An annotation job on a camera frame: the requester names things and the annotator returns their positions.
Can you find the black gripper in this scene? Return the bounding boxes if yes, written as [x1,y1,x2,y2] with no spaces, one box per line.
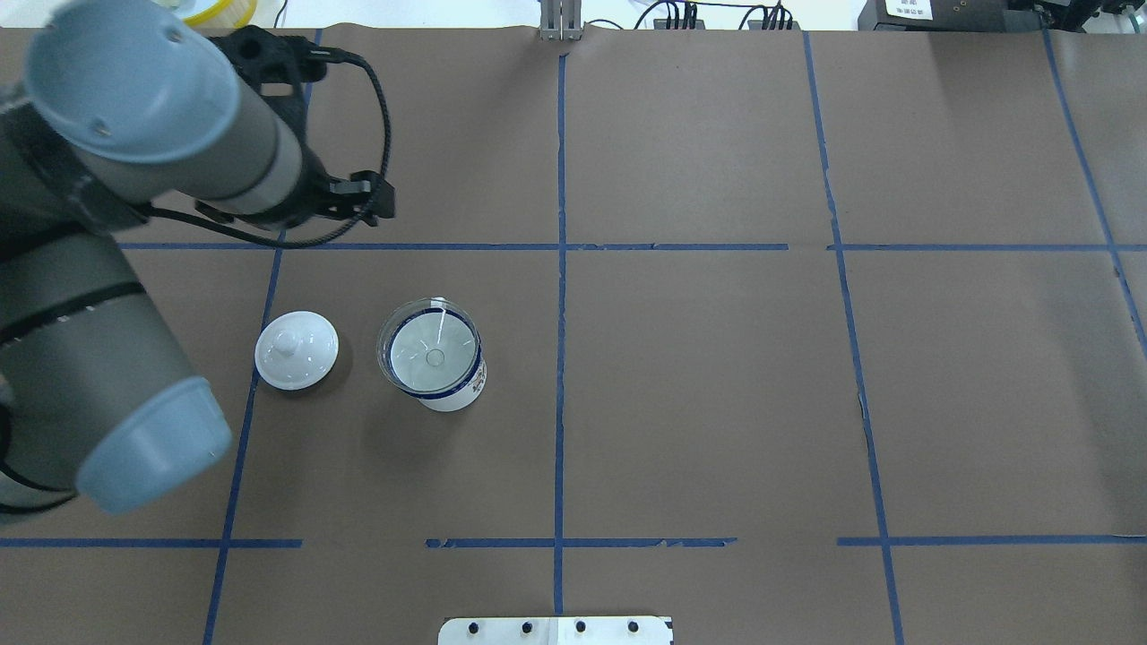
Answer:
[195,26,396,231]

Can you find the clear glass funnel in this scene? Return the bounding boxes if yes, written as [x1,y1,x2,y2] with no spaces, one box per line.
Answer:
[376,297,479,395]

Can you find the white mug lid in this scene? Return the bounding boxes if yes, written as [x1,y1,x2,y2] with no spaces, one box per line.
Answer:
[253,311,340,391]

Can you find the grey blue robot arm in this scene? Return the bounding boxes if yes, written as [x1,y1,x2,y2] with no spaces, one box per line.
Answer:
[1,1,396,524]

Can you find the white enamel mug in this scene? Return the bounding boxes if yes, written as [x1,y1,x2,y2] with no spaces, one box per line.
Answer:
[387,297,487,412]

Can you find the yellow rimmed white bowl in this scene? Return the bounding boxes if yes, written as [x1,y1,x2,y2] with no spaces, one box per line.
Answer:
[171,0,259,30]

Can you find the black power strip left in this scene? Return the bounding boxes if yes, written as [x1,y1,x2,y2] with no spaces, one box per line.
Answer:
[640,1,704,31]

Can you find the black power strip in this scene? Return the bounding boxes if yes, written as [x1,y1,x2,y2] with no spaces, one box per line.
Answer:
[738,3,799,31]
[640,1,704,31]

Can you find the black power strip right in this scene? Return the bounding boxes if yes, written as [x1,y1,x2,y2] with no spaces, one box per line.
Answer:
[738,3,799,31]

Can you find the brown paper table cover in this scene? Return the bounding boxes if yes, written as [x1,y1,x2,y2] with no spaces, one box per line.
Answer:
[3,24,1144,644]

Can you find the black computer case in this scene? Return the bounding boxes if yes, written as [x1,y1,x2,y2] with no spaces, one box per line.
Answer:
[857,1,1007,33]

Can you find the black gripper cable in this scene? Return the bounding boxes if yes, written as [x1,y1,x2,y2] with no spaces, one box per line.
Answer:
[148,49,393,249]

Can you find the aluminium frame post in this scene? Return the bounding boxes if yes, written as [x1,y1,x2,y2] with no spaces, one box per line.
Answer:
[538,0,584,41]

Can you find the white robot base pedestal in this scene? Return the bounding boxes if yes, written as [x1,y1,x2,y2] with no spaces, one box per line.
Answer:
[437,615,674,644]

